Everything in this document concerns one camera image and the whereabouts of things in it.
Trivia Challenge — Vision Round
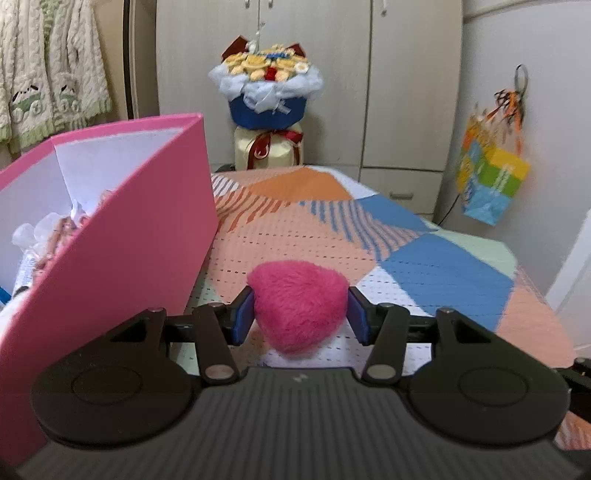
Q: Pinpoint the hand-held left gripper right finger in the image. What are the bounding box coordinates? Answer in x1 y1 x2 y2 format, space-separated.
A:
347 286 497 386

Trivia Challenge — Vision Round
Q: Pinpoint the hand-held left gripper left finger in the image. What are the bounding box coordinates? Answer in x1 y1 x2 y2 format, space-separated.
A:
108 286 257 386

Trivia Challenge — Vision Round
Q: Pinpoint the pink heart plush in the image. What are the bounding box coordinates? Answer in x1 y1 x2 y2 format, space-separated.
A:
247 261 349 356

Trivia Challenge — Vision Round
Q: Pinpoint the pink cardboard box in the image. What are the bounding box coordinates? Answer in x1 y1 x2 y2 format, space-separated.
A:
0 114 219 469

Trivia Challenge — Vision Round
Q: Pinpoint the patchwork patterned tablecloth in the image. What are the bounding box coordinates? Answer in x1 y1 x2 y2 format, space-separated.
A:
185 166 575 453

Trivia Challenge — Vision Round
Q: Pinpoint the white door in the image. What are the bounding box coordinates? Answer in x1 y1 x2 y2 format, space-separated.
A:
545 203 591 352

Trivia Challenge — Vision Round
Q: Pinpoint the cream gift box red ribbon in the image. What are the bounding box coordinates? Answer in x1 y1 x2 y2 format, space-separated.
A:
233 121 305 171

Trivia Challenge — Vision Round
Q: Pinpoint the colourful paper gift bag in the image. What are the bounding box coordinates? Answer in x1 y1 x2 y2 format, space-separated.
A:
456 88 531 227

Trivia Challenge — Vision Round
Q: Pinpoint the patterned fabric scrunchie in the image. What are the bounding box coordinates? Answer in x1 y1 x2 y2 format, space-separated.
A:
44 189 114 268

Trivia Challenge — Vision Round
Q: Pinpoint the white sheer fabric pouch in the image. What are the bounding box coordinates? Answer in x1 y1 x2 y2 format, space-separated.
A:
11 212 61 252

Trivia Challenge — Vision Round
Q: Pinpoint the yellow flower bouquet blue wrap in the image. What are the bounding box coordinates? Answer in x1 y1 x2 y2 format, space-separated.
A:
208 36 324 130

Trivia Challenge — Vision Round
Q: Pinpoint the beige tall cabinet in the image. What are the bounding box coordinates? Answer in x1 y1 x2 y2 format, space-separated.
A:
90 0 127 125

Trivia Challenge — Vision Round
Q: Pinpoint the fluffy cream pajama top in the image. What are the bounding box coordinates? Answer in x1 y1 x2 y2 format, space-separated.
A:
0 0 112 155

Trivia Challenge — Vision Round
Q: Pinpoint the beige wardrobe with handles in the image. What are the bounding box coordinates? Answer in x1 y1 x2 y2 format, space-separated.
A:
154 0 464 217

